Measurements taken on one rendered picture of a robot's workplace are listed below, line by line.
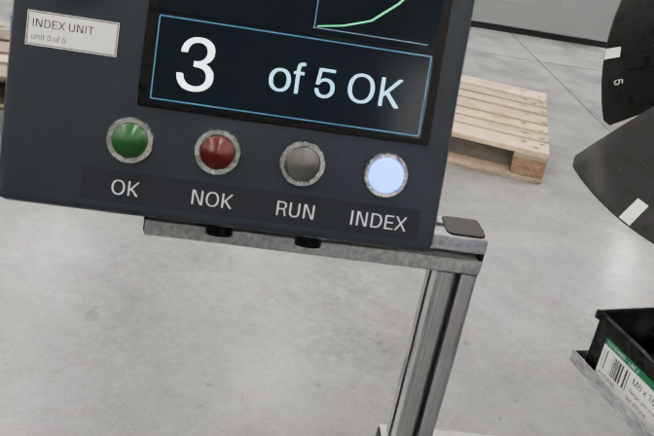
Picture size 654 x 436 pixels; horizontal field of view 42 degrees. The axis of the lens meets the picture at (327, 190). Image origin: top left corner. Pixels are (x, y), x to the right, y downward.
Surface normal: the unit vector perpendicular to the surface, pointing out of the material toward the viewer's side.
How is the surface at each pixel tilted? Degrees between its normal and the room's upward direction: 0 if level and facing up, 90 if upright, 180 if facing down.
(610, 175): 58
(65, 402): 0
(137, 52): 75
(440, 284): 90
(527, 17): 90
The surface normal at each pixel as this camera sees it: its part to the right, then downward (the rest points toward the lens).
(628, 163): -0.54, -0.35
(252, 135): 0.10, 0.17
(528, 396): 0.18, -0.90
